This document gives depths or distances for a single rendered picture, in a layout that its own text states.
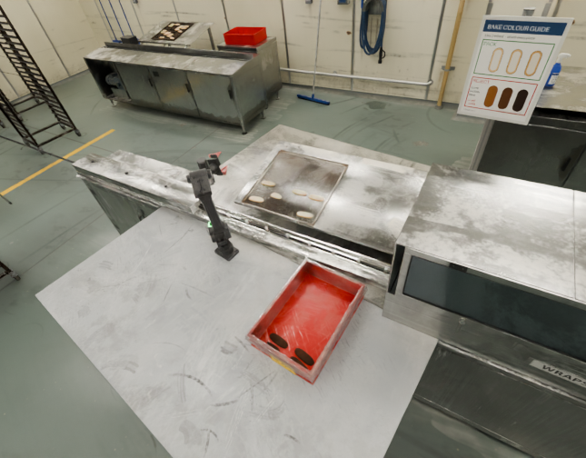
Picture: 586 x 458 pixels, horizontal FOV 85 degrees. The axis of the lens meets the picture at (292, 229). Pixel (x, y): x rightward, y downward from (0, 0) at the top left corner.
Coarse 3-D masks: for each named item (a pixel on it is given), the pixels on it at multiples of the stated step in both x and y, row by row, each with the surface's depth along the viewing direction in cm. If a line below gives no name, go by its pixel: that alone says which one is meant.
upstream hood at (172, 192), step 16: (80, 160) 251; (96, 160) 248; (112, 160) 246; (96, 176) 239; (112, 176) 230; (128, 176) 227; (144, 176) 225; (160, 176) 223; (144, 192) 214; (160, 192) 210; (176, 192) 209; (192, 192) 207; (192, 208) 198
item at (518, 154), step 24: (576, 72) 263; (552, 96) 230; (576, 96) 227; (552, 120) 221; (576, 120) 216; (504, 144) 247; (528, 144) 238; (552, 144) 231; (576, 144) 224; (480, 168) 268; (504, 168) 258; (528, 168) 249; (552, 168) 241; (576, 168) 233
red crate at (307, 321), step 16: (304, 288) 158; (320, 288) 157; (336, 288) 156; (288, 304) 152; (304, 304) 151; (320, 304) 150; (336, 304) 149; (288, 320) 146; (304, 320) 146; (320, 320) 145; (336, 320) 144; (288, 336) 141; (304, 336) 140; (320, 336) 139; (288, 352) 136; (320, 352) 135
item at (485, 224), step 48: (432, 192) 126; (480, 192) 123; (528, 192) 121; (576, 192) 118; (432, 240) 109; (480, 240) 107; (528, 240) 105; (576, 240) 103; (528, 288) 94; (576, 288) 91; (432, 336) 134; (480, 336) 119; (576, 384) 111
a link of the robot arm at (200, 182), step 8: (192, 176) 141; (200, 176) 142; (192, 184) 140; (200, 184) 141; (208, 184) 141; (200, 192) 141; (208, 192) 141; (200, 200) 144; (208, 200) 145; (208, 208) 149; (208, 216) 155; (216, 216) 156; (216, 224) 161; (224, 224) 168; (216, 232) 166; (224, 232) 169
